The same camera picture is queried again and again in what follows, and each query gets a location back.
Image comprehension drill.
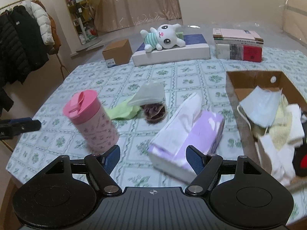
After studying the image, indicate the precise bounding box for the clear bubble wrap bag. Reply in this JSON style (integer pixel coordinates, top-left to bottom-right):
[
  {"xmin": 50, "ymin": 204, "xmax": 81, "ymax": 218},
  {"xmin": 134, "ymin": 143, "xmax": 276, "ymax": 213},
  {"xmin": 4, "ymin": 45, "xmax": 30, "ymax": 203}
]
[{"xmin": 127, "ymin": 82, "xmax": 165, "ymax": 106}]

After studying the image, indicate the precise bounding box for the pink lidded cup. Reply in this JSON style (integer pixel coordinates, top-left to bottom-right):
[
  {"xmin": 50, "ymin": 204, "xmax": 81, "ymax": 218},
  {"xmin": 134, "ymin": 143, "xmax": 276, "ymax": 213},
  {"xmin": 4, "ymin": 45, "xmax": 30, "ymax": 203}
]
[{"xmin": 63, "ymin": 90, "xmax": 119, "ymax": 153}]

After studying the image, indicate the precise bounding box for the white puffer jacket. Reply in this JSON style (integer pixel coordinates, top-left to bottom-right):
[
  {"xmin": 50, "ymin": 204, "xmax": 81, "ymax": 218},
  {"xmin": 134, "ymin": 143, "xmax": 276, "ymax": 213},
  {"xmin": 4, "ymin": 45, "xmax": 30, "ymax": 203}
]
[{"xmin": 22, "ymin": 0, "xmax": 55, "ymax": 45}]

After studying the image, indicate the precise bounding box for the standing fan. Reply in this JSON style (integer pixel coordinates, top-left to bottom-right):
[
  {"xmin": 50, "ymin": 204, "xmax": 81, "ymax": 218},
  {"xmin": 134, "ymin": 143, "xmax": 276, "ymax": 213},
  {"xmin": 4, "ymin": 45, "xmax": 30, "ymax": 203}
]
[{"xmin": 75, "ymin": 0, "xmax": 100, "ymax": 46}]

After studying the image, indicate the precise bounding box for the small green box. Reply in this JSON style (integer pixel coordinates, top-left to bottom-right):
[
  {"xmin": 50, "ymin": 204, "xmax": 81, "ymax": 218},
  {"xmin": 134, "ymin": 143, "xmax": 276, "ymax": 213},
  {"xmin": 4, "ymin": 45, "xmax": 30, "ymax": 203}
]
[{"xmin": 176, "ymin": 32, "xmax": 184, "ymax": 40}]

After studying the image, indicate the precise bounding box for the brown cardboard tray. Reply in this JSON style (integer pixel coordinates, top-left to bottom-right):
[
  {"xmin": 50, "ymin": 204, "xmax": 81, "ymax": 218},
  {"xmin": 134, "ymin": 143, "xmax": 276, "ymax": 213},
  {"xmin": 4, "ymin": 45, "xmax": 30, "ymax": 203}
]
[{"xmin": 225, "ymin": 70, "xmax": 307, "ymax": 192}]

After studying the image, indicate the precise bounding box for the small brown cardboard box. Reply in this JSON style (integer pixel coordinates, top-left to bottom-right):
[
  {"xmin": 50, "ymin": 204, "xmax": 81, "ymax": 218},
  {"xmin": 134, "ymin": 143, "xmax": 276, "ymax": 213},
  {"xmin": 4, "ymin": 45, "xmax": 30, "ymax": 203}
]
[{"xmin": 102, "ymin": 39, "xmax": 132, "ymax": 68}]

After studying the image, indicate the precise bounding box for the purple tissue box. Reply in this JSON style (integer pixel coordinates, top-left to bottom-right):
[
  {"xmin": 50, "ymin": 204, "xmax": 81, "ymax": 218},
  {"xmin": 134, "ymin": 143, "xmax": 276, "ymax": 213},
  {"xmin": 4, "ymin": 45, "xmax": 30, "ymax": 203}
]
[{"xmin": 148, "ymin": 92, "xmax": 225, "ymax": 183}]

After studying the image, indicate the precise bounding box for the yellow towel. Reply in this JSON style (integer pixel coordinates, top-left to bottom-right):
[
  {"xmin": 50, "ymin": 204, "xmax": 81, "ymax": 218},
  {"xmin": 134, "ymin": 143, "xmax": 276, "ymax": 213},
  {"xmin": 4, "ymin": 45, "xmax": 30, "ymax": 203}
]
[{"xmin": 252, "ymin": 94, "xmax": 292, "ymax": 151}]

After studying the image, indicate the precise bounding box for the white blue flat box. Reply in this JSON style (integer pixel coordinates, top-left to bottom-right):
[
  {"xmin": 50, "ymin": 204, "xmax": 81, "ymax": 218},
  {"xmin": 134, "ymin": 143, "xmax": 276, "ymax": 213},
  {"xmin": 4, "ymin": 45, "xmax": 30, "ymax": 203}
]
[{"xmin": 132, "ymin": 34, "xmax": 210, "ymax": 67}]

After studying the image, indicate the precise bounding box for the green cloth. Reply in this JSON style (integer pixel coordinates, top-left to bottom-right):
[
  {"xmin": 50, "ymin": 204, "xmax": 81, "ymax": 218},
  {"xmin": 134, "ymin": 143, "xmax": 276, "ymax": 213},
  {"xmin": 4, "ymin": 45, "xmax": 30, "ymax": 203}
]
[{"xmin": 105, "ymin": 98, "xmax": 141, "ymax": 120}]

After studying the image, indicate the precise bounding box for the white plush bunny toy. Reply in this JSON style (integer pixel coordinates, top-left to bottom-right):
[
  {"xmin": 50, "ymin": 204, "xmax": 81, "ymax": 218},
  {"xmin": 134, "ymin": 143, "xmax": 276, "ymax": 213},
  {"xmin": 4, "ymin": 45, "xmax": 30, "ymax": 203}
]
[{"xmin": 140, "ymin": 23, "xmax": 186, "ymax": 53}]

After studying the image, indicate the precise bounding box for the light blue face mask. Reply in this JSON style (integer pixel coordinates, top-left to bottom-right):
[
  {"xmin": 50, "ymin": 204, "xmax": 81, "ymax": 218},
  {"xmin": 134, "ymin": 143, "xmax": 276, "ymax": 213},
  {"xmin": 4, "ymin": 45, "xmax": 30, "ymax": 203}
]
[{"xmin": 237, "ymin": 86, "xmax": 282, "ymax": 130}]

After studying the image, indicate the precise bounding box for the black red soft item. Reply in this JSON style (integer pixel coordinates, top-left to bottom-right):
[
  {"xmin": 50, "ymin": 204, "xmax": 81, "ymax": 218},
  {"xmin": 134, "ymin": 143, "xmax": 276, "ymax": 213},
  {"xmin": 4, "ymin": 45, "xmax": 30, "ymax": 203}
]
[{"xmin": 292, "ymin": 114, "xmax": 307, "ymax": 178}]

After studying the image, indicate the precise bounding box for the floral green tablecloth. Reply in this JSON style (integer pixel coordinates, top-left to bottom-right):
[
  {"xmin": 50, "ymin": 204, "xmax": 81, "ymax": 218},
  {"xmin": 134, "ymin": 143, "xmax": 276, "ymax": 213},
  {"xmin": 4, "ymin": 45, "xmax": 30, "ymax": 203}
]
[{"xmin": 6, "ymin": 47, "xmax": 306, "ymax": 188}]

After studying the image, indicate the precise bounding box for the dark purple scrunchie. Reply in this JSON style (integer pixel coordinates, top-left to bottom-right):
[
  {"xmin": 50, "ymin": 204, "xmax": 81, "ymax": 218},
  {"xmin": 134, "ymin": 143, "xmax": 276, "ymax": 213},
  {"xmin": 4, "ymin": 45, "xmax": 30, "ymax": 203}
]
[{"xmin": 141, "ymin": 103, "xmax": 167, "ymax": 124}]

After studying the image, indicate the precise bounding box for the brown jacket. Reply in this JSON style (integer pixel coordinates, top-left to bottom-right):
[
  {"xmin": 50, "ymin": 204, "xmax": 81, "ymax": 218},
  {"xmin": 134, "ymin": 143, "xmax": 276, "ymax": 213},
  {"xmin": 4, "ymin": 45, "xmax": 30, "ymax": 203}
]
[{"xmin": 32, "ymin": 0, "xmax": 61, "ymax": 55}]

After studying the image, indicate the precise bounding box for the black jacket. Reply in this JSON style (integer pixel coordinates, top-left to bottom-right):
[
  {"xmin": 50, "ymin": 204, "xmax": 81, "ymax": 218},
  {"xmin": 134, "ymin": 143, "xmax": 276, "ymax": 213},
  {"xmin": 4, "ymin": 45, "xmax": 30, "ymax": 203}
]
[{"xmin": 1, "ymin": 5, "xmax": 48, "ymax": 111}]

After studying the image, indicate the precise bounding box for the white cloth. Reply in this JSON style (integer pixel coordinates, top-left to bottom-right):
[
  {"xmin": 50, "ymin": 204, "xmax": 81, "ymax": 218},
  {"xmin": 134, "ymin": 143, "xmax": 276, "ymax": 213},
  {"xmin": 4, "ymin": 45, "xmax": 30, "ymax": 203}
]
[{"xmin": 255, "ymin": 135, "xmax": 295, "ymax": 187}]

